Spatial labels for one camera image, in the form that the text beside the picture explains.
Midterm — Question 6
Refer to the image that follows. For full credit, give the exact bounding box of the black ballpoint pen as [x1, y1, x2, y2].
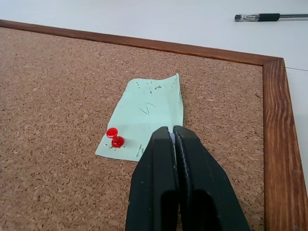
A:
[234, 13, 308, 23]

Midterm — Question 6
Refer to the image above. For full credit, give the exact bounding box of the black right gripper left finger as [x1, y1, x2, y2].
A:
[125, 126, 180, 231]

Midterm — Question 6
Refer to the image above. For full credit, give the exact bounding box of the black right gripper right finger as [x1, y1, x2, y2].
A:
[173, 124, 251, 231]

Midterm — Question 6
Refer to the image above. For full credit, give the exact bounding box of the red pushpin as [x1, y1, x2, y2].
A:
[106, 128, 125, 148]

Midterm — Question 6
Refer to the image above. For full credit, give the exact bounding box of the green paper note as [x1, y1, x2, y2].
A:
[94, 73, 184, 162]

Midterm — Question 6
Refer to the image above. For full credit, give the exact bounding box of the wood-framed cork board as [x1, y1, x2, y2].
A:
[0, 19, 302, 231]

